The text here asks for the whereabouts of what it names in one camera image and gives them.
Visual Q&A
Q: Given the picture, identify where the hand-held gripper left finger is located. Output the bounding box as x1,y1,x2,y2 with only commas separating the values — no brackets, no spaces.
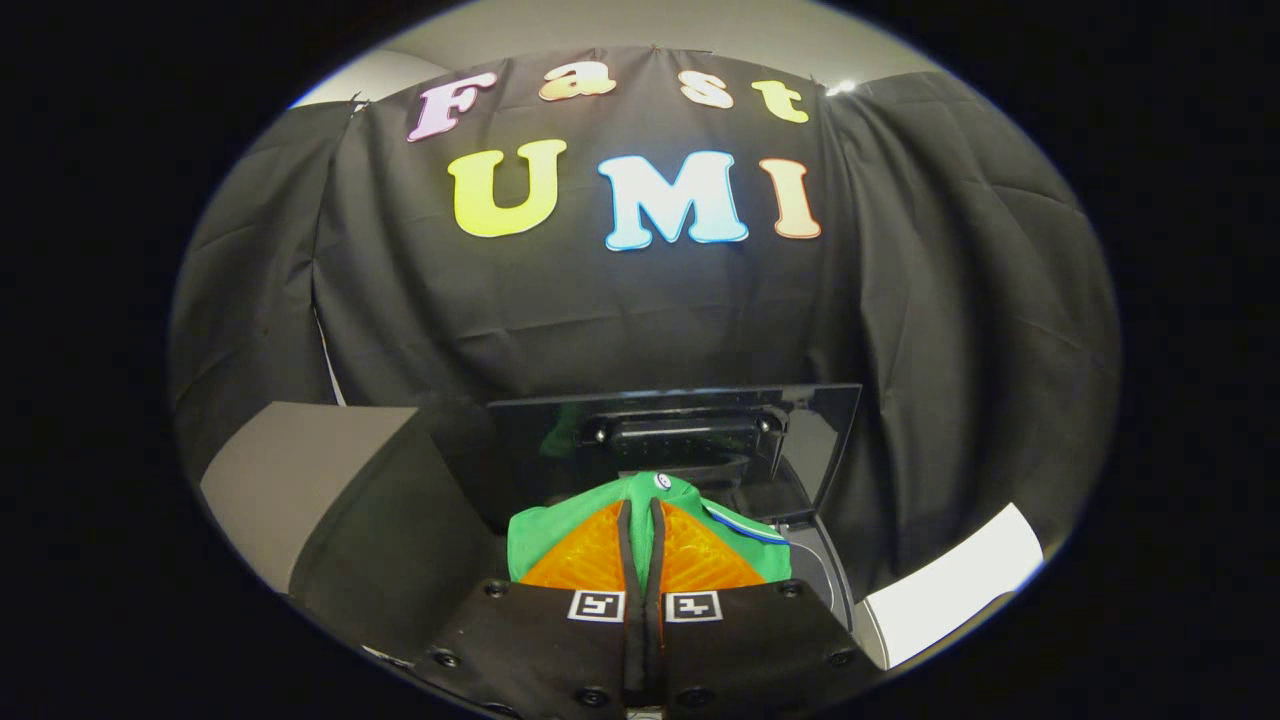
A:
413,499,647,717

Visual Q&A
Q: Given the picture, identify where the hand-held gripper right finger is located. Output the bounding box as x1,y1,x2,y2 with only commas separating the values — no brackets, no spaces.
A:
645,496,887,717

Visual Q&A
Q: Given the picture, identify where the green polo shirt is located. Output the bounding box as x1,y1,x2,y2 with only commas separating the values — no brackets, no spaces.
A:
507,471,794,587

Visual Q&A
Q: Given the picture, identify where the dark washing machine lid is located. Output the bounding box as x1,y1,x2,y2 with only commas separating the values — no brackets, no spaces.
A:
486,383,864,529

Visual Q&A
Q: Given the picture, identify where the grey cabinet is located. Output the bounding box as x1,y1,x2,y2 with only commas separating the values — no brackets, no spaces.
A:
199,401,503,653

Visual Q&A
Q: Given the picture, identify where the black backdrop cloth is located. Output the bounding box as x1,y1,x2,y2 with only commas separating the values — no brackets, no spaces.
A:
168,45,1122,603

